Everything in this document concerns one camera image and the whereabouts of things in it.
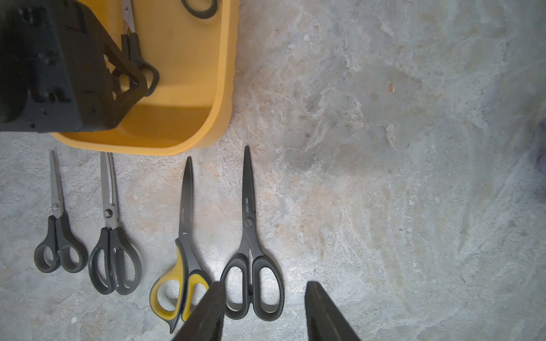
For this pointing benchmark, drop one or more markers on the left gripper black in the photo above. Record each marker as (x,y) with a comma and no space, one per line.
(52,75)

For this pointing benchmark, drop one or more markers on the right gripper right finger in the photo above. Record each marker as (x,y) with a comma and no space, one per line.
(324,320)

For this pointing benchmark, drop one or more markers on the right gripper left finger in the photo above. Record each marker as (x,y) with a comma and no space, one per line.
(206,322)

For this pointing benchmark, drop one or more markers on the yellow handled scissors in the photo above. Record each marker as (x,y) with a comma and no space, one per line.
(187,271)

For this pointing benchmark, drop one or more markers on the slim black handled scissors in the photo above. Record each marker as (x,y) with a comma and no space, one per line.
(131,46)

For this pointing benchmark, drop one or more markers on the black bladed black scissors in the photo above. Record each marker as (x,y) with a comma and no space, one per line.
(250,258)

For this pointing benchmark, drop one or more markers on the yellow plastic storage box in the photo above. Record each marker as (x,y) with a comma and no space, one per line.
(192,104)

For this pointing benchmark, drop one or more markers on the large black handled scissors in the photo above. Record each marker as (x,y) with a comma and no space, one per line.
(114,264)

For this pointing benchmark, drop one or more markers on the small black handled scissors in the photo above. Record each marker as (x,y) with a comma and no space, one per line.
(60,248)

